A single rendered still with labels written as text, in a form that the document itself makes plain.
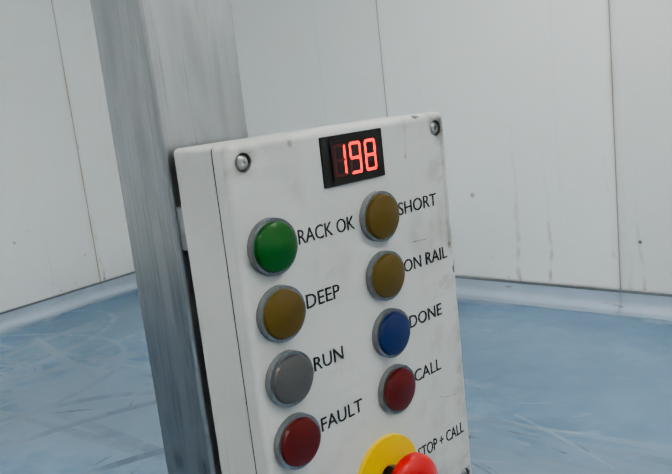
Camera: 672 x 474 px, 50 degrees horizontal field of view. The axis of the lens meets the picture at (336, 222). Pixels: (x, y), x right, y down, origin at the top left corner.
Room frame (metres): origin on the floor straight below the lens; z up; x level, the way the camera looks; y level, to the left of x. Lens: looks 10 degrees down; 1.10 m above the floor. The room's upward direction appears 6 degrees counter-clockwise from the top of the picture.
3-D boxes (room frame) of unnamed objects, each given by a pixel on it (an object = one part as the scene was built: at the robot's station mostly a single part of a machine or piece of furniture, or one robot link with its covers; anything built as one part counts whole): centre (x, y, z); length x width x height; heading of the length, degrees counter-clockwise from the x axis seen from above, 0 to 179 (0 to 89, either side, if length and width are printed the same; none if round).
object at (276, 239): (0.36, 0.03, 1.03); 0.03 x 0.01 x 0.03; 132
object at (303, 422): (0.36, 0.03, 0.92); 0.03 x 0.01 x 0.03; 132
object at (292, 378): (0.36, 0.03, 0.96); 0.03 x 0.01 x 0.03; 132
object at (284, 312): (0.36, 0.03, 0.99); 0.03 x 0.01 x 0.03; 132
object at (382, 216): (0.41, -0.03, 1.03); 0.03 x 0.01 x 0.03; 132
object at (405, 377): (0.41, -0.03, 0.92); 0.03 x 0.01 x 0.03; 132
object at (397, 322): (0.41, -0.03, 0.96); 0.03 x 0.01 x 0.03; 132
